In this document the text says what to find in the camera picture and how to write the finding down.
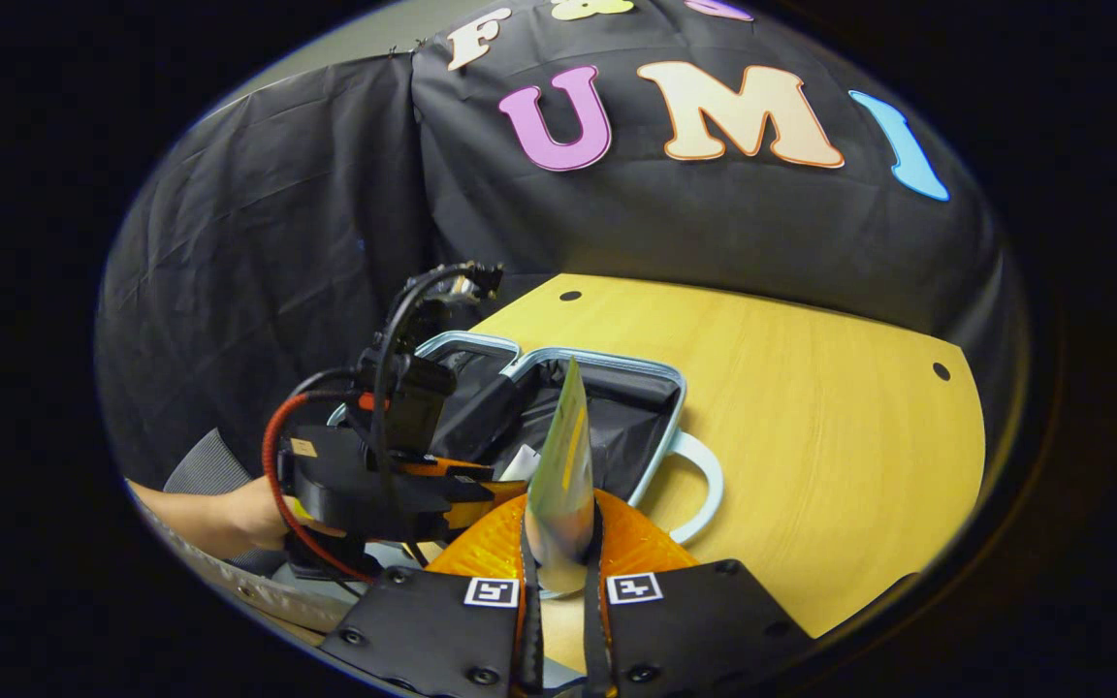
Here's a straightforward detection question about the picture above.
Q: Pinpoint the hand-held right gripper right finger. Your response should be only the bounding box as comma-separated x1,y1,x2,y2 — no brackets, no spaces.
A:
582,488,817,698

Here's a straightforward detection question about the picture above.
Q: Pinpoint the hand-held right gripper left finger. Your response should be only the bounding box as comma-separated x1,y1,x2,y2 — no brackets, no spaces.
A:
321,490,546,698

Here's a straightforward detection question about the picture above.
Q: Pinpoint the white suitcase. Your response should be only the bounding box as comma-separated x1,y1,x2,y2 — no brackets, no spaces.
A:
326,330,724,546

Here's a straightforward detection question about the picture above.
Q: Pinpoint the beige strip with bolts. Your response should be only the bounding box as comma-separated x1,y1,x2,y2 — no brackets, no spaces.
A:
137,514,356,636

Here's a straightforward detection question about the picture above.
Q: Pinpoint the gray ribbed garment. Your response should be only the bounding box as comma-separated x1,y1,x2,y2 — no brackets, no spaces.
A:
163,428,290,578

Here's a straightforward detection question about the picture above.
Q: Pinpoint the black backdrop cloth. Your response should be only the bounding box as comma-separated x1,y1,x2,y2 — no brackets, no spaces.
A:
96,0,1030,491

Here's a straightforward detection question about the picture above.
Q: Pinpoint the red cable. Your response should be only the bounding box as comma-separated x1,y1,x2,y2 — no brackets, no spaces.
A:
262,391,377,585

